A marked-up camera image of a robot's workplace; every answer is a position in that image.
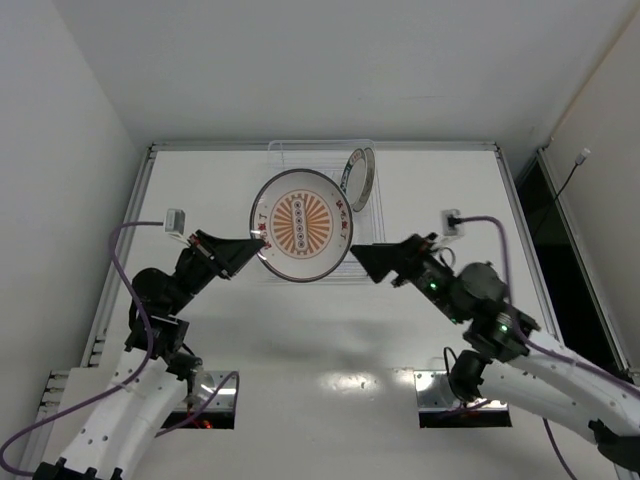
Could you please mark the white plate green cloud motif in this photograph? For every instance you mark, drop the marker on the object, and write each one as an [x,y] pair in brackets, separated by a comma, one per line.
[359,201]

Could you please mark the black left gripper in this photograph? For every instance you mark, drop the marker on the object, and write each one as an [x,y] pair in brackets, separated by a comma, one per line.
[208,254]

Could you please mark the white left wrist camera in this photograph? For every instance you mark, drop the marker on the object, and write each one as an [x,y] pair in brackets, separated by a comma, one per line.
[174,222]

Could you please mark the green ring lettered plate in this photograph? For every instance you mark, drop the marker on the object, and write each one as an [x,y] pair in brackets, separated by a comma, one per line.
[354,173]

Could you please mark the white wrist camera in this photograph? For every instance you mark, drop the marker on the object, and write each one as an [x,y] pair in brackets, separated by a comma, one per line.
[174,222]
[452,225]

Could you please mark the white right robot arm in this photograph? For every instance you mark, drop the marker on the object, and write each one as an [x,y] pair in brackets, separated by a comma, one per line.
[510,357]

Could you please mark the white wire dish rack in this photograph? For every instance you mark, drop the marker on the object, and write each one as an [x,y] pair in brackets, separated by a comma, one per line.
[329,157]

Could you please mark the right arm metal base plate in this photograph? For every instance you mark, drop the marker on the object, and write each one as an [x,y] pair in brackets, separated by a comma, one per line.
[435,396]

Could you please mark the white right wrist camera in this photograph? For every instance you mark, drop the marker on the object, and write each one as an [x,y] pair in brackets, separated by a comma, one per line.
[452,225]

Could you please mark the black wall cable white plug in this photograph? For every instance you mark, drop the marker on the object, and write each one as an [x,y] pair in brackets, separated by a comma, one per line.
[578,162]

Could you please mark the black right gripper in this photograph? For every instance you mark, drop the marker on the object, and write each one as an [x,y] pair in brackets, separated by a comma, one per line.
[408,258]

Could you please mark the orange sunburst plate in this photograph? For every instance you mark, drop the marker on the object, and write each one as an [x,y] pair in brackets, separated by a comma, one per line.
[306,222]

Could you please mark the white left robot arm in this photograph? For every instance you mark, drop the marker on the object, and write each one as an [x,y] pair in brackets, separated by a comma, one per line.
[153,374]

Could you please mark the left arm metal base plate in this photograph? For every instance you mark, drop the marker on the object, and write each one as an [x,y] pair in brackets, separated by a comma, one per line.
[221,383]

